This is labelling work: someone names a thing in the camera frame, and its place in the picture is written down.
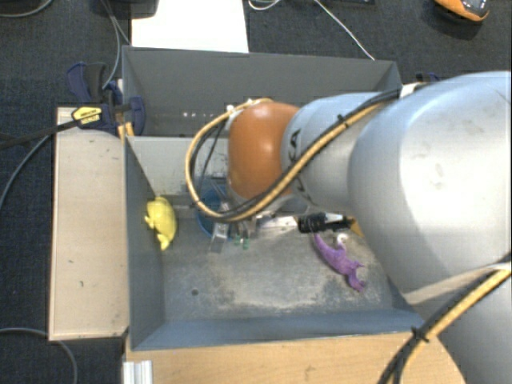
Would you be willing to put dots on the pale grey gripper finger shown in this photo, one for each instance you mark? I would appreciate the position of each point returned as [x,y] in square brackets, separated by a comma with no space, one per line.
[225,208]
[217,238]

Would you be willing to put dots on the blue cup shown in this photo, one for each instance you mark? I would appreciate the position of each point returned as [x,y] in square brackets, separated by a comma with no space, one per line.
[208,208]

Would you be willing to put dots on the yellow toy animal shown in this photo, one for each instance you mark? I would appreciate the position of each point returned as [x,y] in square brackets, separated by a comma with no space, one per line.
[162,218]

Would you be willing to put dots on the grey metal bin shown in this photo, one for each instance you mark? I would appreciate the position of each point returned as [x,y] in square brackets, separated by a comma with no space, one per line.
[256,282]

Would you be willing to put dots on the purple toy dinosaur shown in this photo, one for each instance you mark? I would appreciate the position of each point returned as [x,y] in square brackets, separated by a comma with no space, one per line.
[338,259]

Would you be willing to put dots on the pale wood flat board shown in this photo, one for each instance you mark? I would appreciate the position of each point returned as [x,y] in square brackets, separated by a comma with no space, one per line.
[88,234]

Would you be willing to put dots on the black cylinder on white bracket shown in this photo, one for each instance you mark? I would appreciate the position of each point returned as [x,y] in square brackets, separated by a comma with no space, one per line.
[313,222]

